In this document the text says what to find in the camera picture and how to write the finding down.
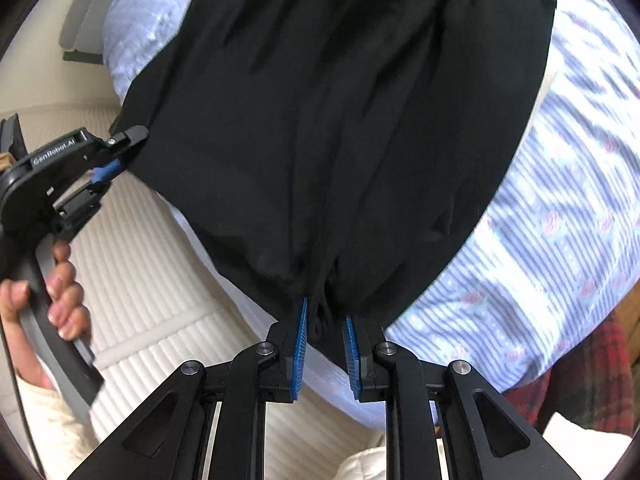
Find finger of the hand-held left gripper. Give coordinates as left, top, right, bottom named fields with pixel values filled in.
left=106, top=125, right=151, bottom=167
left=50, top=158, right=124, bottom=243

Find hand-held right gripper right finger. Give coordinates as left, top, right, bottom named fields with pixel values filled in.
left=342, top=314, right=591, bottom=480

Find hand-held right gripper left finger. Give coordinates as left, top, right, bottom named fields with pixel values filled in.
left=67, top=296, right=310, bottom=480

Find black pants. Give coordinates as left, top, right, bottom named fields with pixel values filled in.
left=107, top=0, right=559, bottom=352

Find person's left forearm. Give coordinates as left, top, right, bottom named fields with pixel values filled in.
left=14, top=360, right=103, bottom=467

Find person's left hand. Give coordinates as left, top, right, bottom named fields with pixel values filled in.
left=0, top=239, right=94, bottom=391

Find cream louvered wardrobe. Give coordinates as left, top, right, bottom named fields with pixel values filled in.
left=0, top=0, right=381, bottom=480

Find red plaid cloth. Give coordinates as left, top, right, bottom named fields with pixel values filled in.
left=500, top=305, right=640, bottom=442

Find bed with blue striped sheet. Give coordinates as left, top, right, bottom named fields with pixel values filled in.
left=102, top=0, right=640, bottom=432

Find flat white item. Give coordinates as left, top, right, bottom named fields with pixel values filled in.
left=541, top=411, right=637, bottom=457

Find black cable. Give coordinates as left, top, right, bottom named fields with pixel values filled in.
left=0, top=305, right=46, bottom=471

